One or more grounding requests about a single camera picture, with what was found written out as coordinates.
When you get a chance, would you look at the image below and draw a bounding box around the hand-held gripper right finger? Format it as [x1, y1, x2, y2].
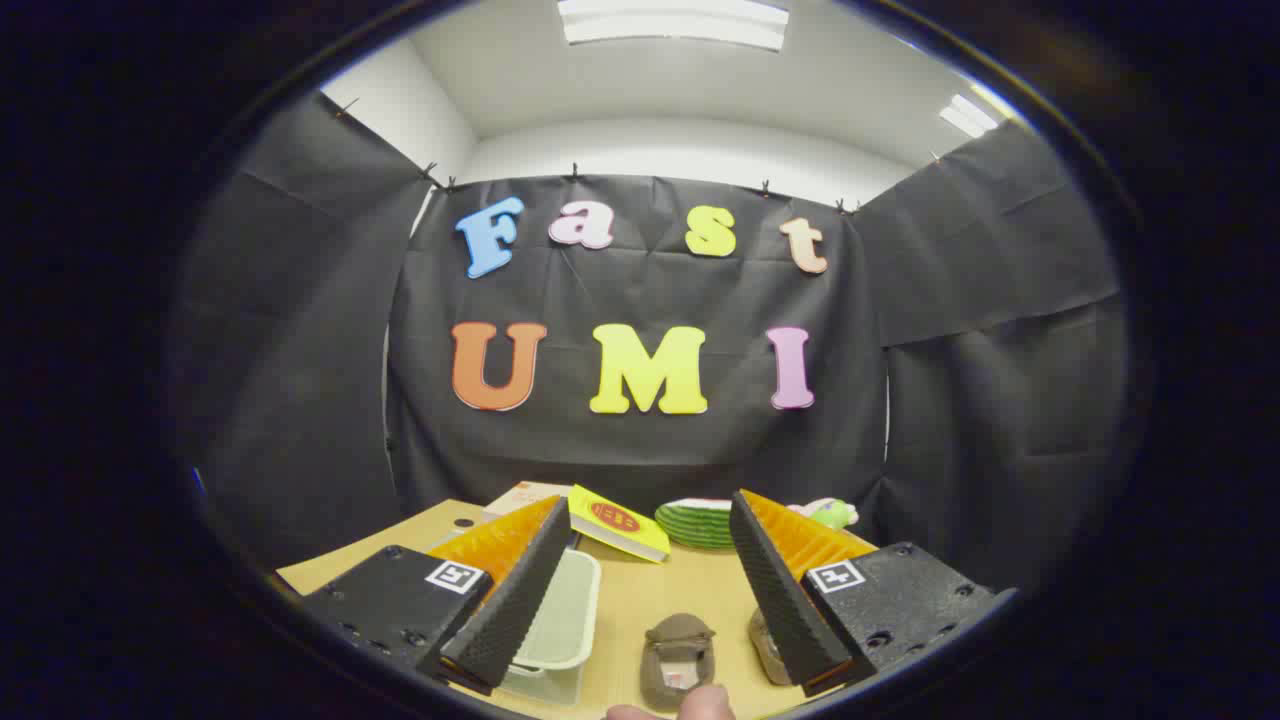
[728, 488, 1019, 699]

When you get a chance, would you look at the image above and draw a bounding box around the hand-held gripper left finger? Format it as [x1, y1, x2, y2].
[298, 494, 574, 698]

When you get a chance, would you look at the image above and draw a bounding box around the brown fuzzy shoe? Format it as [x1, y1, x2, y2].
[748, 605, 796, 687]
[640, 613, 717, 713]

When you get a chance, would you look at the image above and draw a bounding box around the pale green storage box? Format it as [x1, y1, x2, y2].
[495, 547, 603, 706]

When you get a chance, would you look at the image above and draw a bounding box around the green and pink plush toy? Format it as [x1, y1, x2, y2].
[785, 497, 859, 531]

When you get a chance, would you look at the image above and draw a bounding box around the beige book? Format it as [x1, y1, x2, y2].
[485, 482, 573, 517]

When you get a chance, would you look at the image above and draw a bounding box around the watermelon slice plush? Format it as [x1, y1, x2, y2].
[655, 497, 741, 551]

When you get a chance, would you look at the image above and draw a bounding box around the yellow book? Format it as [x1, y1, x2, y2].
[567, 484, 672, 564]

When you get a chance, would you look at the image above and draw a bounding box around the black backdrop cloth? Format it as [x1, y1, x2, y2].
[165, 90, 1141, 601]

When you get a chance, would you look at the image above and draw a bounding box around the small ceiling light panel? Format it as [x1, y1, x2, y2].
[938, 93, 1001, 139]

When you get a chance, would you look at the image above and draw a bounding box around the large ceiling light panel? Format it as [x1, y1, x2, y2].
[557, 0, 791, 53]

